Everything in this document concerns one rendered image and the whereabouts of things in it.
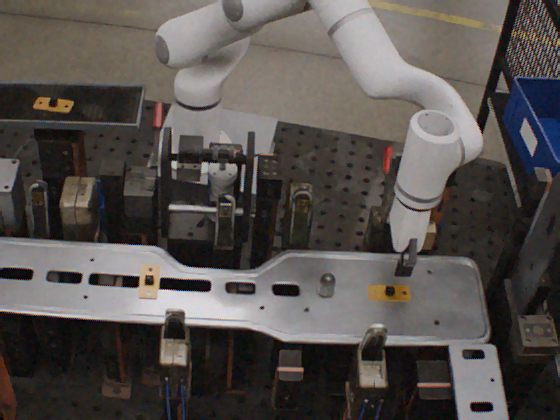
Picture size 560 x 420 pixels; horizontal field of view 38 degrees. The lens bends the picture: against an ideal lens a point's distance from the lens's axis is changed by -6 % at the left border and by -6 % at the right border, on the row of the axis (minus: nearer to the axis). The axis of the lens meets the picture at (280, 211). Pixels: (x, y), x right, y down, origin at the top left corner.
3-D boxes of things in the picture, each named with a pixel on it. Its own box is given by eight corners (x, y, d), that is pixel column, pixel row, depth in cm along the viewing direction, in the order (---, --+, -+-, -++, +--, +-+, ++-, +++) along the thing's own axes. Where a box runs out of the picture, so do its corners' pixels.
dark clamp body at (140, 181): (122, 318, 193) (111, 202, 166) (127, 274, 203) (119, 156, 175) (168, 321, 194) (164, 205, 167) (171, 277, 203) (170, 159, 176)
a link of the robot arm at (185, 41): (217, 59, 202) (158, 79, 195) (201, 13, 201) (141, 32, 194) (323, 9, 158) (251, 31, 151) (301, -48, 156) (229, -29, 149)
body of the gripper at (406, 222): (394, 168, 149) (383, 213, 157) (400, 210, 142) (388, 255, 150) (435, 171, 150) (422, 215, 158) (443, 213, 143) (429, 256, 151)
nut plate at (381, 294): (368, 300, 165) (369, 296, 164) (367, 285, 167) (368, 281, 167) (410, 301, 165) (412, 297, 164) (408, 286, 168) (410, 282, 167)
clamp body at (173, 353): (154, 459, 168) (146, 371, 144) (158, 410, 177) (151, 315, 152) (198, 462, 169) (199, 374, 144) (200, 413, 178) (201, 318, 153)
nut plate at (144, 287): (157, 299, 160) (157, 295, 160) (137, 298, 160) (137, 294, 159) (160, 266, 166) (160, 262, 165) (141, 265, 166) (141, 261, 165)
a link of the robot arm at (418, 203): (394, 161, 148) (391, 174, 150) (399, 198, 141) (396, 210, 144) (440, 165, 148) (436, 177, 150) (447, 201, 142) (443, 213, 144)
